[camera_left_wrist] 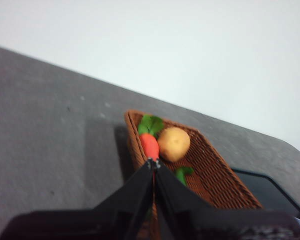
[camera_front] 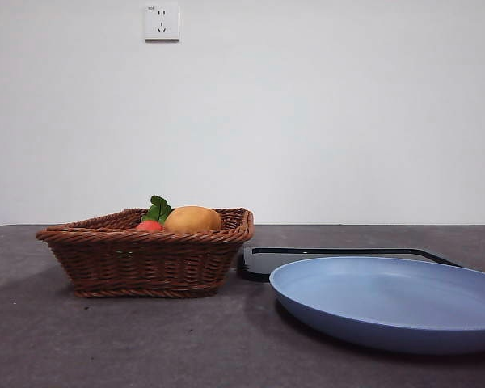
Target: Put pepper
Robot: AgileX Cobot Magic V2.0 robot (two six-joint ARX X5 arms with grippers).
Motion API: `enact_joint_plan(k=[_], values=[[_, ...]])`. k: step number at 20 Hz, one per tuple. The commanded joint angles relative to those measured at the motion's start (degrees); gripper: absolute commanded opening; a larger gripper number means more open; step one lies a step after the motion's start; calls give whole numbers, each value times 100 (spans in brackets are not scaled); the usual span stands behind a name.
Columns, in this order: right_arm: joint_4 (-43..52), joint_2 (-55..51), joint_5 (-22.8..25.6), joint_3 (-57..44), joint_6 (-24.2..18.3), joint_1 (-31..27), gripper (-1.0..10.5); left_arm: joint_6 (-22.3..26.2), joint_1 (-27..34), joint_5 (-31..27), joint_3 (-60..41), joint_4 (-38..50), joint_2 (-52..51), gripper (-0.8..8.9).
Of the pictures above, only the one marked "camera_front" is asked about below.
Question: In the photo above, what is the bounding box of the black flat tray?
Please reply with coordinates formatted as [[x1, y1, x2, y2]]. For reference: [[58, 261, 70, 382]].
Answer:
[[237, 247, 464, 283]]

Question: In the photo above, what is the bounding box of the white wall socket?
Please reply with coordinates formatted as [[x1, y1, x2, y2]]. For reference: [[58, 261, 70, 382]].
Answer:
[[145, 3, 180, 43]]

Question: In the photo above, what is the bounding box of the brown wicker basket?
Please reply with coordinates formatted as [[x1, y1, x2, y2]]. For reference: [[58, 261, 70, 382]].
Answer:
[[35, 207, 255, 299]]

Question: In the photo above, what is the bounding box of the yellow-brown potato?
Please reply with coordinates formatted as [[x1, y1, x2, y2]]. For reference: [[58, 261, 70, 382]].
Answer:
[[163, 205, 222, 234]]

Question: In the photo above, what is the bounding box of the orange carrot with green leaves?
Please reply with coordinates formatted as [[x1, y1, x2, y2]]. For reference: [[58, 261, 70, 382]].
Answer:
[[136, 195, 173, 233]]

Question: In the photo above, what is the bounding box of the blue round plate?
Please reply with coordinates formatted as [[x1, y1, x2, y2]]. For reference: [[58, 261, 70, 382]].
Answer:
[[269, 255, 485, 356]]

